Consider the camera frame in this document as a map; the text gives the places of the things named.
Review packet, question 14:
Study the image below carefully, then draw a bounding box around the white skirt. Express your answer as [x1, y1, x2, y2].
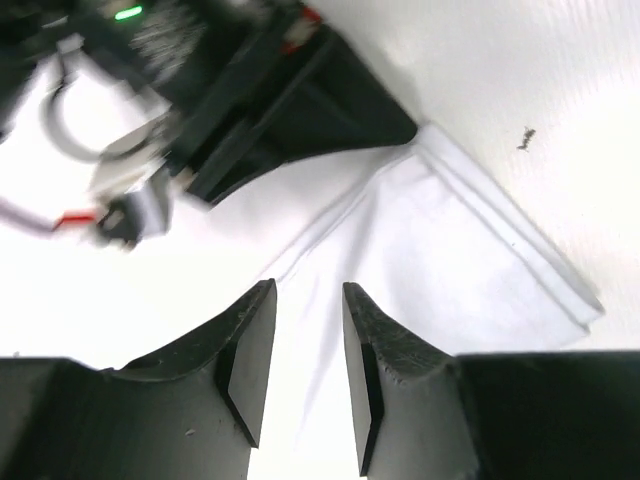
[193, 124, 604, 479]

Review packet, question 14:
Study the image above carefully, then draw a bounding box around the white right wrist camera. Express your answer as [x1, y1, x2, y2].
[89, 92, 172, 249]

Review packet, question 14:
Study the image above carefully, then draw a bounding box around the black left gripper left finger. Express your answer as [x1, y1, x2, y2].
[1, 280, 277, 480]

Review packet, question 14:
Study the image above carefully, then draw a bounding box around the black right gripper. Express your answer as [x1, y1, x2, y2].
[1, 1, 417, 205]

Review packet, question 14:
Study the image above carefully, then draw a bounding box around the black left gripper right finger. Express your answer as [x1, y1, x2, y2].
[343, 283, 639, 480]

